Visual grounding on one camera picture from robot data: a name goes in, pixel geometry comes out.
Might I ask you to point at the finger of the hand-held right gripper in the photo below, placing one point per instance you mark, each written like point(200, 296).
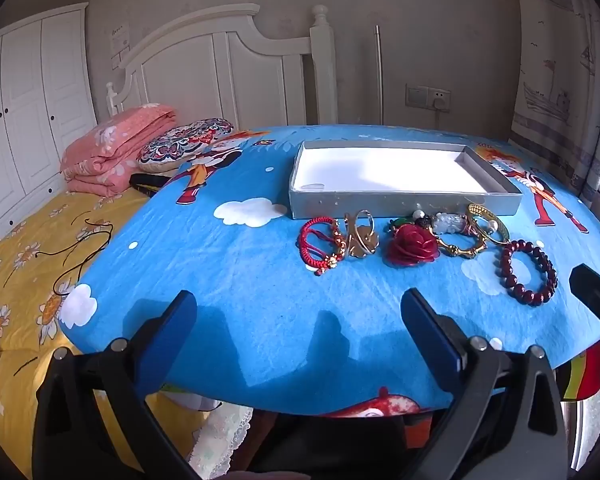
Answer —
point(587, 287)

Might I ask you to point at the white wardrobe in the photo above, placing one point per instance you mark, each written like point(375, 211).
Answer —
point(25, 110)

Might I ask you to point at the patterned pillow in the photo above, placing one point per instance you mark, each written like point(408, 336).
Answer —
point(185, 142)

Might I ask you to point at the red rose brooch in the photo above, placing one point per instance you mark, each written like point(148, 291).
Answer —
point(412, 245)

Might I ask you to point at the metal pole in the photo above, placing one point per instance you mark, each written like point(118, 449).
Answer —
point(378, 75)

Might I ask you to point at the yellow floral bed sheet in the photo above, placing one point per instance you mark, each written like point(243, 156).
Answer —
point(20, 310)

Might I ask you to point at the pale jade pendant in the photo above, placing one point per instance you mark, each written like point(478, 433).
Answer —
point(450, 222)

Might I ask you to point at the white bed headboard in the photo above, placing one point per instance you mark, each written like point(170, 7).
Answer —
point(260, 85)

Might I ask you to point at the wall socket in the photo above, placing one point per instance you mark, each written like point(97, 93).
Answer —
point(440, 100)

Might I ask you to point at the white lace cloth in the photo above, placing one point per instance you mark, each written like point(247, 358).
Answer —
point(220, 440)

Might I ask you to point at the pink folded quilt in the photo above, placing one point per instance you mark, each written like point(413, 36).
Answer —
point(110, 150)

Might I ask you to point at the striped colourful stool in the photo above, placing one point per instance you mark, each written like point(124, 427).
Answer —
point(580, 375)

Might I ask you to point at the blue printed tablecloth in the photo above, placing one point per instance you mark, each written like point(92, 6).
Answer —
point(255, 285)

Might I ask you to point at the gold bangle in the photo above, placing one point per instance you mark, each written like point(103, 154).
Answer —
point(460, 251)

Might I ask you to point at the grey cardboard tray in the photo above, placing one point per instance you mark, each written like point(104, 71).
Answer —
point(380, 170)

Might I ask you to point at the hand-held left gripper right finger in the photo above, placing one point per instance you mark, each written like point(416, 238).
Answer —
point(430, 332)

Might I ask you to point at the gold hoop earrings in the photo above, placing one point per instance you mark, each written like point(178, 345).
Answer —
point(360, 245)

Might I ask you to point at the printed curtain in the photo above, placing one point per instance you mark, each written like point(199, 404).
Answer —
point(555, 60)

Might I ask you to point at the paper note on wall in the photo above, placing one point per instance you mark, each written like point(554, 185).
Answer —
point(119, 42)

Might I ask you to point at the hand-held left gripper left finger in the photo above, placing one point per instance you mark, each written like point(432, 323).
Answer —
point(172, 322)

